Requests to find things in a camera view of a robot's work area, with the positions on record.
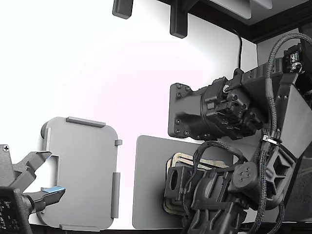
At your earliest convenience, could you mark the grey flat base plate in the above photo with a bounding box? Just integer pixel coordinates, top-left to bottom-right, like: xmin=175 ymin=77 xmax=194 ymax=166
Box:
xmin=132 ymin=135 xmax=234 ymax=230

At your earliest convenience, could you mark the thin black cable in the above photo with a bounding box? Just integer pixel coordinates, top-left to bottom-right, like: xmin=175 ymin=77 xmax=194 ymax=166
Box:
xmin=229 ymin=28 xmax=244 ymax=71

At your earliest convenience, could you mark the grey rectangular frame holder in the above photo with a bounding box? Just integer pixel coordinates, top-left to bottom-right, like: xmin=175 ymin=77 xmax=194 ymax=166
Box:
xmin=36 ymin=116 xmax=123 ymax=232

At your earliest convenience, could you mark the dark tall block bracket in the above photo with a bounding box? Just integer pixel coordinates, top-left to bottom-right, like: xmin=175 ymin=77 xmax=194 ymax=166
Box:
xmin=170 ymin=0 xmax=189 ymax=39

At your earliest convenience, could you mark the braided black cable bundle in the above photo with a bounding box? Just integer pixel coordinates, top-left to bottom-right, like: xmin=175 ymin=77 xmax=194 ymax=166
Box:
xmin=253 ymin=32 xmax=312 ymax=234
xmin=194 ymin=140 xmax=248 ymax=171

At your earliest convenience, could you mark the grey angular gripper finger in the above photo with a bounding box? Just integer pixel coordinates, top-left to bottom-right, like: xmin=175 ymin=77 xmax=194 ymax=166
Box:
xmin=23 ymin=186 xmax=66 ymax=215
xmin=12 ymin=150 xmax=53 ymax=193

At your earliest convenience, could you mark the large light grey panel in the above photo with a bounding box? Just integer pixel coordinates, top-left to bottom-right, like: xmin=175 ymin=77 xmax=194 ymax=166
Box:
xmin=209 ymin=0 xmax=252 ymax=20

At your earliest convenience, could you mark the white zip tie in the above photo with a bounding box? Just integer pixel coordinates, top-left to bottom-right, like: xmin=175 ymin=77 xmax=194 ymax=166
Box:
xmin=262 ymin=135 xmax=279 ymax=145

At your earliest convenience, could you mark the small light grey panel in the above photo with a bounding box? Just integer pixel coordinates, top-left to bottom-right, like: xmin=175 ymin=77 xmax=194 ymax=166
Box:
xmin=252 ymin=0 xmax=273 ymax=10

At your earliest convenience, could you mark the grey block bracket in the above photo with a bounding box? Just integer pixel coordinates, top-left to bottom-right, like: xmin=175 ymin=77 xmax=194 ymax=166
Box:
xmin=112 ymin=0 xmax=134 ymax=20

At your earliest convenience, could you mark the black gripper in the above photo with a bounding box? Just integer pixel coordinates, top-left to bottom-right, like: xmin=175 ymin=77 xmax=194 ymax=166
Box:
xmin=187 ymin=168 xmax=248 ymax=234

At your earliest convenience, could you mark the black enclosure frame rail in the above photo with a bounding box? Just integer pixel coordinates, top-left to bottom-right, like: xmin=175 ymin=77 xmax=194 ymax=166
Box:
xmin=156 ymin=0 xmax=312 ymax=44

